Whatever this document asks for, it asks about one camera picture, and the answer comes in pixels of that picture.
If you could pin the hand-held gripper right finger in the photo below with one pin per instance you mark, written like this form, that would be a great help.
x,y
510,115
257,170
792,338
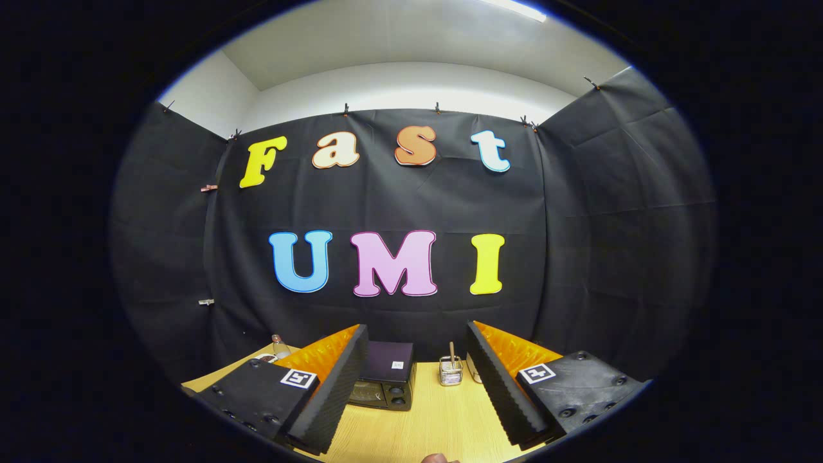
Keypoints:
x,y
495,386

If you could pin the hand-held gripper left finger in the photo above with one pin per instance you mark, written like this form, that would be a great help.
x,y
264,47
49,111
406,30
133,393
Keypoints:
x,y
341,386

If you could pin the black toaster oven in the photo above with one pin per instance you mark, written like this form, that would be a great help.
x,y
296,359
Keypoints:
x,y
389,360

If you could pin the white bread toaster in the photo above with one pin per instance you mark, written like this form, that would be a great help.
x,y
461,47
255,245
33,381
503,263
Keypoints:
x,y
471,372

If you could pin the clear plastic bottle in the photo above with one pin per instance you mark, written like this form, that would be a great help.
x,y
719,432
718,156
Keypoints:
x,y
280,348

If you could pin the white divided snack dish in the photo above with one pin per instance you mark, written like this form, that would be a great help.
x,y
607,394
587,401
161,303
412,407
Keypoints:
x,y
265,357

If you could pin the row of black cloth clips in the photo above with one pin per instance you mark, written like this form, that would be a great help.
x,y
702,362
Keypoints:
x,y
346,110

